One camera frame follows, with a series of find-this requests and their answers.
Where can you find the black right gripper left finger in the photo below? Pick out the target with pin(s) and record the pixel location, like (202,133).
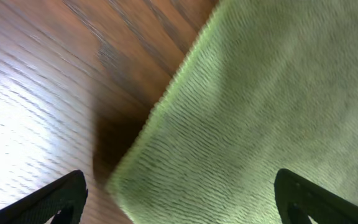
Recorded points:
(61,201)

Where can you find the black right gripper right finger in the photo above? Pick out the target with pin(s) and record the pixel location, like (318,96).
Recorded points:
(299,200)

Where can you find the light green cloth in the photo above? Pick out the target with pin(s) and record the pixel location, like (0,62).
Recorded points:
(268,85)

